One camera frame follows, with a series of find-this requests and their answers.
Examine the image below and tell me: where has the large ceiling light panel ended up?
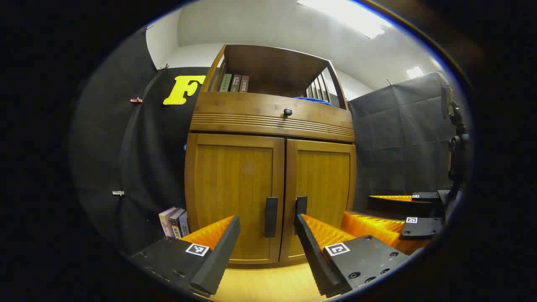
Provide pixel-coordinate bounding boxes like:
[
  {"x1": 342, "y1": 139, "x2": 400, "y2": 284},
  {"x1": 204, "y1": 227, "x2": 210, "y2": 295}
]
[{"x1": 297, "y1": 0, "x2": 394, "y2": 39}]

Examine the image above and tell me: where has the wooden ribbed cabinet drawer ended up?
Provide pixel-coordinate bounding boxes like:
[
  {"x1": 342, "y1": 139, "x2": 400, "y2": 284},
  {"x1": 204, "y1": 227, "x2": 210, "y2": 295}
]
[{"x1": 190, "y1": 91, "x2": 355, "y2": 143}]

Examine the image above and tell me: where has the dark cover book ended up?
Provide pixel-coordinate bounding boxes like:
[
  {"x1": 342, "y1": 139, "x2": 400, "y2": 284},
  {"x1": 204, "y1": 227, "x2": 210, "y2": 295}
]
[{"x1": 169, "y1": 209, "x2": 186, "y2": 240}]

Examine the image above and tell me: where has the wooden double-door shoe cabinet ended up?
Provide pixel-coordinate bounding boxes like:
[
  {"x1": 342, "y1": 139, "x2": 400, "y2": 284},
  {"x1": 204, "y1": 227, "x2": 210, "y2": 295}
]
[{"x1": 185, "y1": 44, "x2": 357, "y2": 266}]

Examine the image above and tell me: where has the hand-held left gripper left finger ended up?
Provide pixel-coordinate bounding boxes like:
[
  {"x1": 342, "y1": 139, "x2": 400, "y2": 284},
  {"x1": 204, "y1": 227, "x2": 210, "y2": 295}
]
[{"x1": 128, "y1": 215, "x2": 241, "y2": 298}]

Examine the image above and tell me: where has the wooden cabinet door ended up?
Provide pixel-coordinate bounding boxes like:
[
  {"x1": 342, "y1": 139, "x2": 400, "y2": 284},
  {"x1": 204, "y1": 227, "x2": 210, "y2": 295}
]
[
  {"x1": 185, "y1": 133, "x2": 286, "y2": 264},
  {"x1": 280, "y1": 139, "x2": 357, "y2": 263}
]

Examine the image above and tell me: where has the blue cloth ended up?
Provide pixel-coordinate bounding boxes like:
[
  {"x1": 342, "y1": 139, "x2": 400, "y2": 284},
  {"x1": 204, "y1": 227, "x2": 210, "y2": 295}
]
[{"x1": 294, "y1": 97, "x2": 333, "y2": 106}]

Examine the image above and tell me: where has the black door handle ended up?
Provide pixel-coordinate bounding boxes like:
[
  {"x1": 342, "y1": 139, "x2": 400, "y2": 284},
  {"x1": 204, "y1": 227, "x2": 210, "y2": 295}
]
[
  {"x1": 295, "y1": 196, "x2": 308, "y2": 235},
  {"x1": 265, "y1": 197, "x2": 279, "y2": 238}
]

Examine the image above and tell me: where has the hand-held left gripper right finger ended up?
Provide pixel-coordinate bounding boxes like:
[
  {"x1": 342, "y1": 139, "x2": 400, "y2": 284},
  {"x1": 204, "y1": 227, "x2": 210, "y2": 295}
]
[{"x1": 295, "y1": 213, "x2": 411, "y2": 298}]

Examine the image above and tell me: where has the white pink book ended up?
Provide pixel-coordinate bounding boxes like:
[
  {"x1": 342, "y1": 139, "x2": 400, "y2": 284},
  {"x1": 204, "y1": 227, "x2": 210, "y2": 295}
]
[{"x1": 159, "y1": 207, "x2": 179, "y2": 237}]

